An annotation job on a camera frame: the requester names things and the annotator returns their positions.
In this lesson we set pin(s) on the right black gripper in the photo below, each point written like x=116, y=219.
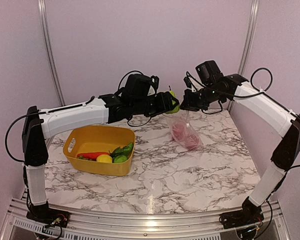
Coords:
x=188, y=104

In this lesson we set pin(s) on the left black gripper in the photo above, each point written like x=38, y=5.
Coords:
x=165, y=104

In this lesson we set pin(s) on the green toy pear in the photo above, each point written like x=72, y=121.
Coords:
x=176, y=107

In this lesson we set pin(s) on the red toy apple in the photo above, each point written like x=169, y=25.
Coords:
x=178, y=128

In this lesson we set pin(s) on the clear zip top bag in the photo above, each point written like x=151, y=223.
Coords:
x=180, y=115

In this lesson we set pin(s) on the red toy peach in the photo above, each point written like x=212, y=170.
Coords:
x=191, y=140

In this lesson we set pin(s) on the yellow toy lemon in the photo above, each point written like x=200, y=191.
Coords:
x=104, y=158

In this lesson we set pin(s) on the yellow plastic basket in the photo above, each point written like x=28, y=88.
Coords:
x=97, y=139

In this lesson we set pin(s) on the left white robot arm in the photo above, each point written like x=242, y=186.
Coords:
x=40, y=125

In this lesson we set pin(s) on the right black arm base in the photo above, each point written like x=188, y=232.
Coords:
x=248, y=214

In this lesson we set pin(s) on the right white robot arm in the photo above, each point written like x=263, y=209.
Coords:
x=285, y=122

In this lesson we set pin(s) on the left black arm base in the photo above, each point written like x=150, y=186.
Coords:
x=46, y=215

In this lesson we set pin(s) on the green toy leafy vegetable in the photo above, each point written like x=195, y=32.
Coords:
x=122, y=151

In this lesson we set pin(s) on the orange toy carrot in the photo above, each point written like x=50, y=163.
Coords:
x=92, y=155

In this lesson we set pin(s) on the green toy grapes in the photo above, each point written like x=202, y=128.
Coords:
x=83, y=158

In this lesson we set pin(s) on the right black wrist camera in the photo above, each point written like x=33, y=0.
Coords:
x=209, y=72

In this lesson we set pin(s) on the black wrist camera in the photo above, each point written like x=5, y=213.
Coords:
x=137, y=86
x=209, y=72

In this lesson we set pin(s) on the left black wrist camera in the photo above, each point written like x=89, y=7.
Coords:
x=137, y=86

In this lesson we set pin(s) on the right aluminium frame post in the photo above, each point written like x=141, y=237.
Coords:
x=251, y=29

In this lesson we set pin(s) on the aluminium frame post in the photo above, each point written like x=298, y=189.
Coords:
x=251, y=29
x=49, y=50

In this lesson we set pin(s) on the left aluminium frame post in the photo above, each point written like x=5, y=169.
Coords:
x=49, y=50

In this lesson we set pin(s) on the front aluminium rail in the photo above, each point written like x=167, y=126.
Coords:
x=98, y=225

